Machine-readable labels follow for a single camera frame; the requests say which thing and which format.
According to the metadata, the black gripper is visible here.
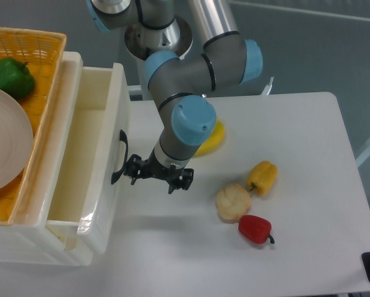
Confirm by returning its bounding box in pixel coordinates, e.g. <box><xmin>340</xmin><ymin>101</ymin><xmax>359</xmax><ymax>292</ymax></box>
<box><xmin>124</xmin><ymin>154</ymin><xmax>194</xmax><ymax>194</ymax></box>

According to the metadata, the white drawer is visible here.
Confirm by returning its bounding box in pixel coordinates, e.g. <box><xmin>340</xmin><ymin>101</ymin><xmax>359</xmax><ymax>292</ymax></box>
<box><xmin>48</xmin><ymin>63</ymin><xmax>130</xmax><ymax>254</ymax></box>

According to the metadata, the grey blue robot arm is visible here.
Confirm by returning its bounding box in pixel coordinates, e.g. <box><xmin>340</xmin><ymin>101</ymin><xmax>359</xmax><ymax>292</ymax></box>
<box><xmin>87</xmin><ymin>1</ymin><xmax>263</xmax><ymax>191</ymax></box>

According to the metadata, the white drawer cabinet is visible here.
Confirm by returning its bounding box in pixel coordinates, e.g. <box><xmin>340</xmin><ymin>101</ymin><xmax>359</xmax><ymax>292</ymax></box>
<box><xmin>0</xmin><ymin>52</ymin><xmax>93</xmax><ymax>266</ymax></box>

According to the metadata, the yellow banana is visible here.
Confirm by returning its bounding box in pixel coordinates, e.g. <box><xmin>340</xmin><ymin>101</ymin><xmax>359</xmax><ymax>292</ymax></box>
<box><xmin>194</xmin><ymin>118</ymin><xmax>226</xmax><ymax>157</ymax></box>

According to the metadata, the beige bread roll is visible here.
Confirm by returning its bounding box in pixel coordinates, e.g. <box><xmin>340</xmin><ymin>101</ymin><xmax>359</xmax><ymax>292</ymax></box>
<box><xmin>215</xmin><ymin>183</ymin><xmax>251</xmax><ymax>222</ymax></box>

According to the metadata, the yellow bell pepper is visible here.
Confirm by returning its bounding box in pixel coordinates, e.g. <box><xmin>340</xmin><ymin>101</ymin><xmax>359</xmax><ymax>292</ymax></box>
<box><xmin>247</xmin><ymin>160</ymin><xmax>278</xmax><ymax>196</ymax></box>

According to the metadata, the red bell pepper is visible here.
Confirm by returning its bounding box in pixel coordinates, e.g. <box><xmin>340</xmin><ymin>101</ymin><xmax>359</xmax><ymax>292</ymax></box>
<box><xmin>238</xmin><ymin>215</ymin><xmax>275</xmax><ymax>244</ymax></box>

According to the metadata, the beige round plate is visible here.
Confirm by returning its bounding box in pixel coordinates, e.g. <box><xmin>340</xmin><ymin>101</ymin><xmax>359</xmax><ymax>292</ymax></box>
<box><xmin>0</xmin><ymin>90</ymin><xmax>33</xmax><ymax>188</ymax></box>

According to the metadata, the yellow plastic basket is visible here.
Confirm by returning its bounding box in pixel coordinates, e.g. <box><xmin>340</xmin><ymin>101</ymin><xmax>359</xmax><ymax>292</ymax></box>
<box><xmin>0</xmin><ymin>27</ymin><xmax>67</xmax><ymax>226</ymax></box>

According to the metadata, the green bell pepper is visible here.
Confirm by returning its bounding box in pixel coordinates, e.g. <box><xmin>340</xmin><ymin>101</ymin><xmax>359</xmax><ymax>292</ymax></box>
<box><xmin>0</xmin><ymin>58</ymin><xmax>35</xmax><ymax>100</ymax></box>

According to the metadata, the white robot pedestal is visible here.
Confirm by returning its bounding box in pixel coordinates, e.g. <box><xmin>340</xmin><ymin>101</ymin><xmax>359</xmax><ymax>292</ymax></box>
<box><xmin>124</xmin><ymin>16</ymin><xmax>193</xmax><ymax>100</ymax></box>

